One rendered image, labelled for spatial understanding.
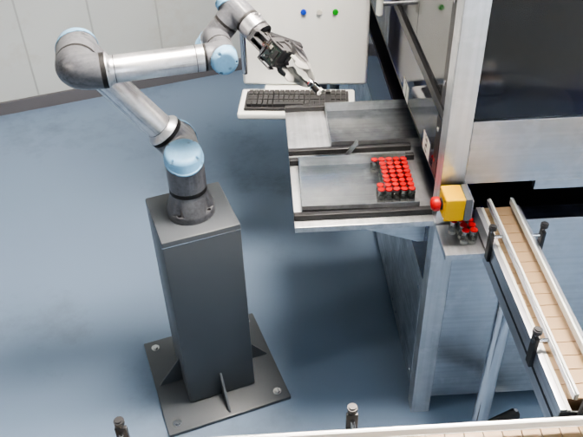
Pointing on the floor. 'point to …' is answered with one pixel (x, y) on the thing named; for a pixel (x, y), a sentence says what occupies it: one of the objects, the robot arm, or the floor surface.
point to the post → (465, 9)
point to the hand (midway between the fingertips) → (309, 80)
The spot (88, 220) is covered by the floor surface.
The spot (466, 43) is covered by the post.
